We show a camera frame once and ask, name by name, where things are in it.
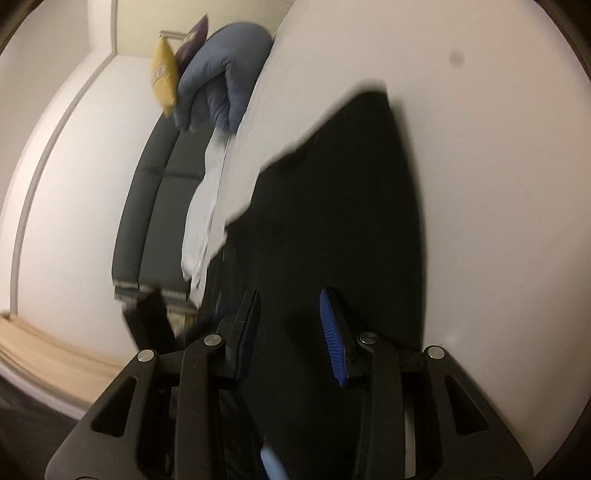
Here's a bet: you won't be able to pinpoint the grey padded headboard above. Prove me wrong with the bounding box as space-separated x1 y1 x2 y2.
112 113 218 301

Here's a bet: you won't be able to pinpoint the yellow cushion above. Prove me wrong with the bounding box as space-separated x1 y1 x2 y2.
150 36 180 117

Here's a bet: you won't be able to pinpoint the purple cushion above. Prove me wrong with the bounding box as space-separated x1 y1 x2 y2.
173 14 209 63

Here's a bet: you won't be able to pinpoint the white folded sheet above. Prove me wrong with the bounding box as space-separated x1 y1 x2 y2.
181 134 234 308

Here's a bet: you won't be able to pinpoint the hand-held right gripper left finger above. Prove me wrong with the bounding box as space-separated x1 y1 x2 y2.
44 290 264 480

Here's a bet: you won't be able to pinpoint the rolled blue duvet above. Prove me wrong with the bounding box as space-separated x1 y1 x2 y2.
173 22 274 134

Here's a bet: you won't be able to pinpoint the black pants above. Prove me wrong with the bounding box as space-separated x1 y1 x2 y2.
194 91 426 480

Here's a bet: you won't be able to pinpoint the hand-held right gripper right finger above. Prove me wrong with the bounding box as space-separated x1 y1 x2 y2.
320 287 536 480

